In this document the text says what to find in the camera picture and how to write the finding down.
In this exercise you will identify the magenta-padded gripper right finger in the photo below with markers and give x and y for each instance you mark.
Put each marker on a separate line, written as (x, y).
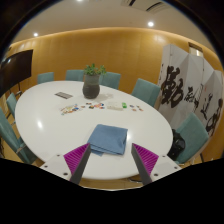
(146, 158)

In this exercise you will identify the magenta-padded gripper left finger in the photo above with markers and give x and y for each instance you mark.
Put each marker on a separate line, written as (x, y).
(77, 157)

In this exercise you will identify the blue towel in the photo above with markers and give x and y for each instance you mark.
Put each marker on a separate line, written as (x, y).
(108, 138)

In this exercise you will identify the black bag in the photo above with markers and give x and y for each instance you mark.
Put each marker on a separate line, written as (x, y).
(176, 145)

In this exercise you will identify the row of colourful cards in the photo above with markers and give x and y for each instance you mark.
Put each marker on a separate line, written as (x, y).
(70, 109)

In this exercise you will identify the small scattered stickers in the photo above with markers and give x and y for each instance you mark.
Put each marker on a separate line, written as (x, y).
(136, 108)

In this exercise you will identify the colourful round stickers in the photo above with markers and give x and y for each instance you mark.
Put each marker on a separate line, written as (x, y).
(96, 105)

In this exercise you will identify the small green block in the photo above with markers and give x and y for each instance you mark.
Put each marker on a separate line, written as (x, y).
(124, 105)

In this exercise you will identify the flat white box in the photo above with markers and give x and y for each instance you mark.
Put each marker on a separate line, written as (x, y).
(114, 106)

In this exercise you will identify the grey booklet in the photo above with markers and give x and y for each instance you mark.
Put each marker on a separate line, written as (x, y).
(63, 95)

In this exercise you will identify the teal chairs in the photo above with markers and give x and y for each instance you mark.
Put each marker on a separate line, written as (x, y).
(146, 91)

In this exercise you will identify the potted plant in grey pot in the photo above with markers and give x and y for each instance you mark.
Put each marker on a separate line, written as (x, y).
(91, 88)

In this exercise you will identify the white calligraphy folding screen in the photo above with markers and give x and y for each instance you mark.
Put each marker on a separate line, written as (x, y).
(186, 76)

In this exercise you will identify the recessed ceiling lights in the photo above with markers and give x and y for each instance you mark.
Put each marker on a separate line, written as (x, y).
(150, 24)

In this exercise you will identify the black wall screen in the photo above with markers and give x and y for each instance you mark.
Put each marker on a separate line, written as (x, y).
(16, 68)

